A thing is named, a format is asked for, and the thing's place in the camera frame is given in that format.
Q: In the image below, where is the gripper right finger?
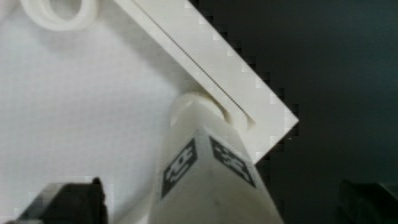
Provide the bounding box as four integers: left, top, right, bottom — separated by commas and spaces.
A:
336, 180, 398, 224

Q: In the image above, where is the white desk top tray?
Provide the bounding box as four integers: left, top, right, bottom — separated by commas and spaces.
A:
0, 0, 296, 224

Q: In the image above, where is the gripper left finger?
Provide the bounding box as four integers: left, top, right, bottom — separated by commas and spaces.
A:
10, 178, 108, 224

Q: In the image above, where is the white leg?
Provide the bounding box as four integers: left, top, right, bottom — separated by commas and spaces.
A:
149, 93, 284, 224

